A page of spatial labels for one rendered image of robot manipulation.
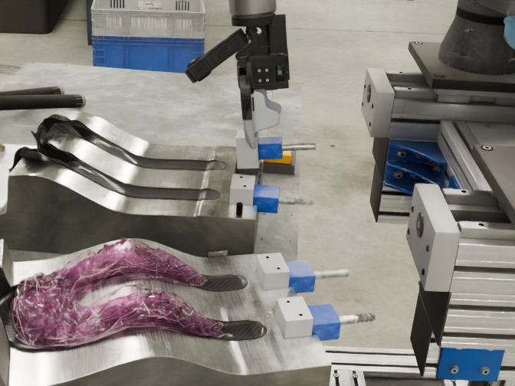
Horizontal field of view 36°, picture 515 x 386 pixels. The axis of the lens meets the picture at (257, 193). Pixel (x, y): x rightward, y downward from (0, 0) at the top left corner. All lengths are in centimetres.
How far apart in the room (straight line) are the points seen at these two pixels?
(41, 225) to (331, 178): 223
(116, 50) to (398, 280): 226
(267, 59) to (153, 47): 313
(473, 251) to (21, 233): 68
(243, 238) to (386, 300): 147
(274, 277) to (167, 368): 24
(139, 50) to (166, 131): 270
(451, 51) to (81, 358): 88
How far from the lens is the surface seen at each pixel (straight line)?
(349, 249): 288
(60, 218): 125
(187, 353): 94
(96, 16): 436
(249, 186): 123
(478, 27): 147
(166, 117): 178
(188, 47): 439
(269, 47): 129
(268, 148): 132
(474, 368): 121
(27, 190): 125
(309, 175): 338
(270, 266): 110
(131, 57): 441
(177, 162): 138
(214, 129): 173
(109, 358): 93
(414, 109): 148
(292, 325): 101
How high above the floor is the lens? 148
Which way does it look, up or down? 28 degrees down
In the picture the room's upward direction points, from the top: 4 degrees clockwise
